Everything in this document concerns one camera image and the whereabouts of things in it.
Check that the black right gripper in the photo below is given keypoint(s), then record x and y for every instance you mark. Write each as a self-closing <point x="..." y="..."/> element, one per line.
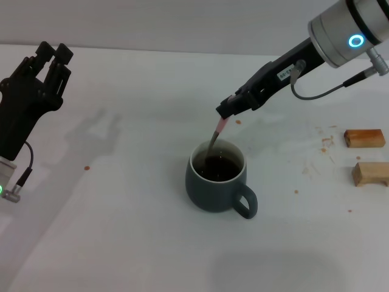
<point x="304" y="61"/>

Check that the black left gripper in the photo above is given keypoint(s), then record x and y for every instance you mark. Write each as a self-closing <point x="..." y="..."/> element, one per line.
<point x="18" y="106"/>

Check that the grey ceramic cup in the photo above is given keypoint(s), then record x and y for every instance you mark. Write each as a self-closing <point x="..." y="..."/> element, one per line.
<point x="209" y="197"/>

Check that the dark coffee liquid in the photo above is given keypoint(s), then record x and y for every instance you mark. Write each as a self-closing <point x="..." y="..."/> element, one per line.
<point x="225" y="170"/>

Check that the orange stained wooden block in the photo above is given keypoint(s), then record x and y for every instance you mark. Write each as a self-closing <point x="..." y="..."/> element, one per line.
<point x="364" y="138"/>

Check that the pale wooden block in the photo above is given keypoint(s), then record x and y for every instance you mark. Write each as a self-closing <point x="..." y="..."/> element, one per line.
<point x="369" y="173"/>

